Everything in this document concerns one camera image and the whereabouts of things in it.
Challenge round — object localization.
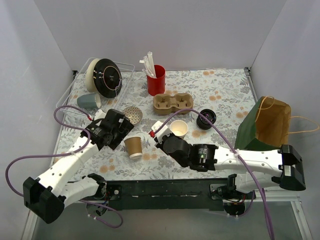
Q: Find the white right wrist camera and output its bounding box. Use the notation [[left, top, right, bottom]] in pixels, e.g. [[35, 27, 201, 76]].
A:
[[149, 121, 172, 143]]

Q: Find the white wire dish rack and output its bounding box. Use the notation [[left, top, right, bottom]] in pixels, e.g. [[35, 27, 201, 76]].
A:
[[55, 57, 136, 119]]

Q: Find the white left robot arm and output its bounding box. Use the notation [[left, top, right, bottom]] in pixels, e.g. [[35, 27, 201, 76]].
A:
[[23, 109, 134, 224]]

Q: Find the floral tablecloth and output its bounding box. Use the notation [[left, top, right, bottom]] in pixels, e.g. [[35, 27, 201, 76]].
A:
[[51, 68, 278, 180]]

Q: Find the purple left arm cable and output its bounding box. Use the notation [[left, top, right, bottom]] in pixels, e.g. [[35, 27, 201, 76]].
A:
[[4, 105, 124, 229]]

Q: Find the brown paper coffee cup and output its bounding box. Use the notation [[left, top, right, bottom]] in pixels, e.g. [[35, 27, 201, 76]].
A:
[[124, 136, 143, 160]]

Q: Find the brown pulp cup carrier stack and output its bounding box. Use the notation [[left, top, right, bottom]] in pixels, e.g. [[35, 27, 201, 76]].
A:
[[153, 93, 194, 116]]

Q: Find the green paper bag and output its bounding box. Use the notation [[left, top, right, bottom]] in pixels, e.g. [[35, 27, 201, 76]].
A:
[[234, 96, 320, 151]]

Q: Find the black round plate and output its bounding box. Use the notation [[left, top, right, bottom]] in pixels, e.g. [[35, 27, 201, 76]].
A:
[[93, 58, 122, 99]]

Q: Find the white wrapped straw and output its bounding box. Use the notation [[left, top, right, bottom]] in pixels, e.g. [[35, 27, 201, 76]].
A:
[[139, 56, 155, 78], [147, 51, 157, 78]]

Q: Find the aluminium frame rail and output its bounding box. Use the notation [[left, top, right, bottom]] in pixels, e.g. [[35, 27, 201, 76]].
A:
[[252, 191, 313, 240]]

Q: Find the stack of brown paper cups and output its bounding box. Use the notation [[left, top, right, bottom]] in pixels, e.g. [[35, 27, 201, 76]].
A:
[[170, 120, 189, 139]]

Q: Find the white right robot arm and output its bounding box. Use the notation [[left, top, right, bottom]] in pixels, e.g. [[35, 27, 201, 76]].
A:
[[154, 133, 306, 199]]

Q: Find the red ribbed straw holder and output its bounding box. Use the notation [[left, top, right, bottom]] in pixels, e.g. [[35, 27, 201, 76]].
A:
[[147, 65, 166, 96]]

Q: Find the patterned small bowl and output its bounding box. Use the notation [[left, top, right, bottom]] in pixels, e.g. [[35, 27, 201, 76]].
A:
[[124, 106, 143, 125]]

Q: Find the cream round plate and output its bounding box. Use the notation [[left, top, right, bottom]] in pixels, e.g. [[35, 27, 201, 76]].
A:
[[84, 58, 100, 93]]

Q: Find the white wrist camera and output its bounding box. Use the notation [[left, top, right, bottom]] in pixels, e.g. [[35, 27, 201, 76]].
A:
[[87, 109, 106, 124], [149, 121, 172, 143]]

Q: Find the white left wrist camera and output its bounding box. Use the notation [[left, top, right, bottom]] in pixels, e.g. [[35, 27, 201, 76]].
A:
[[87, 109, 106, 124]]

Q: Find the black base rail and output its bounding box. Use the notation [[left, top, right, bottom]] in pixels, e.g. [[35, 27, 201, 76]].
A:
[[101, 174, 256, 216]]

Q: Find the grey blue cup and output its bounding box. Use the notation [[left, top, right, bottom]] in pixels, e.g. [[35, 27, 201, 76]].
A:
[[77, 93, 101, 109]]

